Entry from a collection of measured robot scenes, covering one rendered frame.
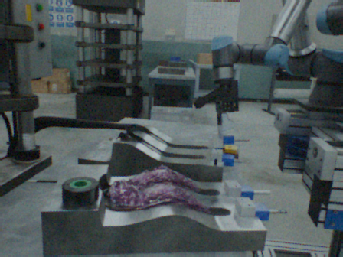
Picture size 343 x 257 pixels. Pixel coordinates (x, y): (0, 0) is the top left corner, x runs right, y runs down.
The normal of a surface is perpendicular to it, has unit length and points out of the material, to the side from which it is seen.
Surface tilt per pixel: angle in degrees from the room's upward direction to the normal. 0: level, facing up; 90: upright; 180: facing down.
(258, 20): 90
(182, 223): 90
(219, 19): 90
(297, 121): 90
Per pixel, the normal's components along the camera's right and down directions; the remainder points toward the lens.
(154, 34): -0.04, 0.26
